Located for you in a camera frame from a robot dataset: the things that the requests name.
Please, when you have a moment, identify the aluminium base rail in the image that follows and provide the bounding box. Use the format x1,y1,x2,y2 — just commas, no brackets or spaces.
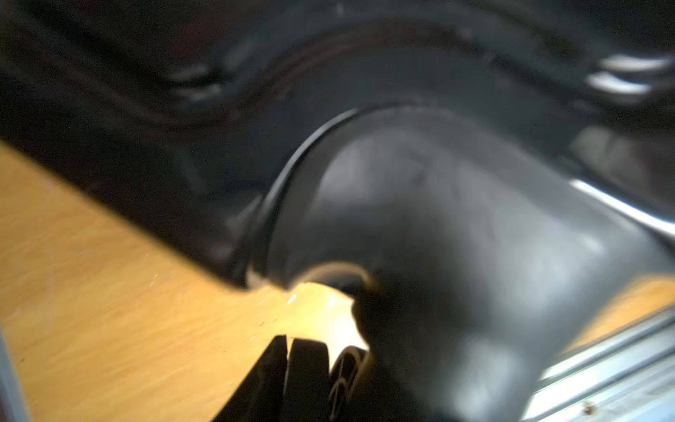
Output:
522,306,674,421

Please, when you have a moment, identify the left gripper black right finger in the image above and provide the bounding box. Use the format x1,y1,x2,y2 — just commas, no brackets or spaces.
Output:
279,339,330,421

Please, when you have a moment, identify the black white astronaut suitcase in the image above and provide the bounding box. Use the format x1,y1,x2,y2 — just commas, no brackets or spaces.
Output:
1,1,674,421

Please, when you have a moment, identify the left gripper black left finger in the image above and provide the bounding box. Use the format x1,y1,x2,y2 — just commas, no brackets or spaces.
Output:
213,335,288,422

